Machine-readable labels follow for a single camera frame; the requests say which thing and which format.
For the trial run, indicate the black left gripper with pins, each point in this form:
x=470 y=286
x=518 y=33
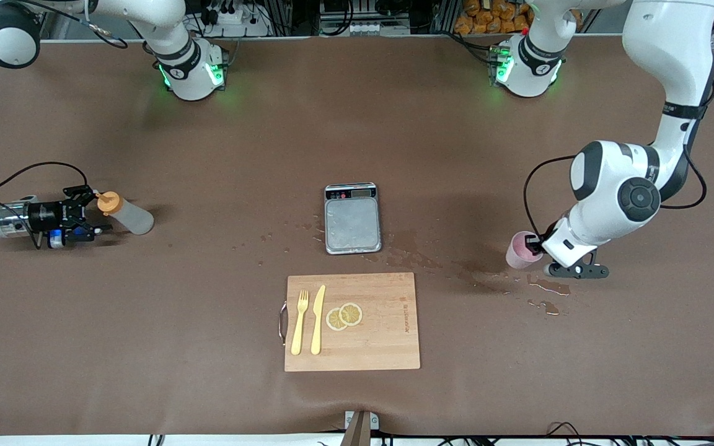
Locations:
x=537 y=245

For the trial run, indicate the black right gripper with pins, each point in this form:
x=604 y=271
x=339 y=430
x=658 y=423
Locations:
x=45 y=215

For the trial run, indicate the pink plastic cup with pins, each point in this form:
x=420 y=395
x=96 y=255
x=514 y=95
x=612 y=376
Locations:
x=518 y=254

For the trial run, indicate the clear sauce bottle orange cap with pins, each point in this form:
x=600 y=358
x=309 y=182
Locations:
x=131 y=218

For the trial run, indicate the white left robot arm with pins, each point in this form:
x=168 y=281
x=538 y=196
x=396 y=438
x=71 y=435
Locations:
x=611 y=186

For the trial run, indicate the brown table cover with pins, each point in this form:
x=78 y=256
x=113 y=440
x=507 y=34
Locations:
x=146 y=341

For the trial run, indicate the silver digital kitchen scale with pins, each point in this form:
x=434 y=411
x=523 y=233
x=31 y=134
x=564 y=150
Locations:
x=352 y=223

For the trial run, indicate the wooden cutting board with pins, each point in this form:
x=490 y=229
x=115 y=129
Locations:
x=375 y=347

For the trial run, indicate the lemon slice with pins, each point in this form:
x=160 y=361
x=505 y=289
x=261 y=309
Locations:
x=332 y=320
x=351 y=314

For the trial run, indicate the yellow plastic knife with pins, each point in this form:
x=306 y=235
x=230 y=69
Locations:
x=317 y=322

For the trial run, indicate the orange packaged snacks heap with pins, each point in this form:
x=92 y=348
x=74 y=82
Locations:
x=487 y=15

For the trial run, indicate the yellow plastic fork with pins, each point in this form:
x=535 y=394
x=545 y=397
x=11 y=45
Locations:
x=298 y=328

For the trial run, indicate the white power strip with plugs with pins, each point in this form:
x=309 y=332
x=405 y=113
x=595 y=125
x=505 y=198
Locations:
x=230 y=17

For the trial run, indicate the long white power strip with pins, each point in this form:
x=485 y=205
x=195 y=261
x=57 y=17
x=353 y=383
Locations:
x=363 y=28

